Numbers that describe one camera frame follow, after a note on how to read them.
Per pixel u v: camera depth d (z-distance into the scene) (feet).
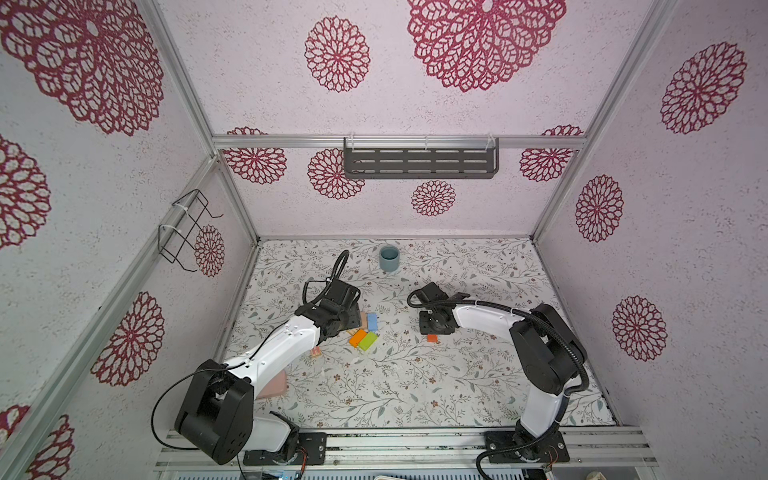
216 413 1.36
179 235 2.46
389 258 3.50
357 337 3.03
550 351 1.61
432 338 3.03
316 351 2.94
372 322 3.13
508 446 2.39
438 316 2.27
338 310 2.13
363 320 3.17
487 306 1.99
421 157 3.04
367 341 3.02
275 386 2.70
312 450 2.43
